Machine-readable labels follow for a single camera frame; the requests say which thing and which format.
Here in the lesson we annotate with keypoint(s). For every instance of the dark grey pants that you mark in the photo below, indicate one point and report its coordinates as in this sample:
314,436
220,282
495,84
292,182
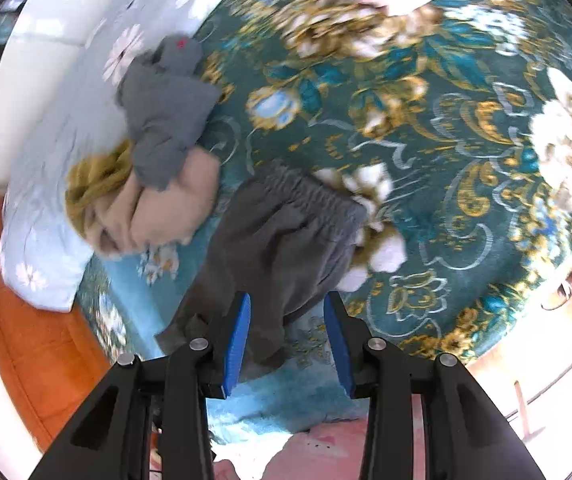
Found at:
286,240

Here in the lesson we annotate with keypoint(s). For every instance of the orange bed frame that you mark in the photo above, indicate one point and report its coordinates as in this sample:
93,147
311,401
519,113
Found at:
26,320

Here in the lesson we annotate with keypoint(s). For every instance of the teal floral blanket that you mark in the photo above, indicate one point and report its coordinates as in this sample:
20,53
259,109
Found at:
415,160

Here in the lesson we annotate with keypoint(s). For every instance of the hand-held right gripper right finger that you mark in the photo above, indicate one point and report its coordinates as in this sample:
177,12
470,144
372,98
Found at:
338,345

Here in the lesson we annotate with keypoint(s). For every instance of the grey shirt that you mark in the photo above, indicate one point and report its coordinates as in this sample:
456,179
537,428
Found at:
166,110

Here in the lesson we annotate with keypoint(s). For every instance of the mustard yellow knit garment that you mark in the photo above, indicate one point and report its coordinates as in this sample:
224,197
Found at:
93,182

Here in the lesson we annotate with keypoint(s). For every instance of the light blue floral pillow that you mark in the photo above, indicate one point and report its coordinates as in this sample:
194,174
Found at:
66,125

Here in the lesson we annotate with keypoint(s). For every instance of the beige garment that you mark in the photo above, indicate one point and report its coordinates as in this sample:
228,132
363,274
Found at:
166,210

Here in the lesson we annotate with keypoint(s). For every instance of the pink printed cloth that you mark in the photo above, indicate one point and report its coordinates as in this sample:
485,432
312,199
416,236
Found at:
311,455

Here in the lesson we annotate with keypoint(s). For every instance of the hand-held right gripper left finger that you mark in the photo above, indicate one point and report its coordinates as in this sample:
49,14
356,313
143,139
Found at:
238,340

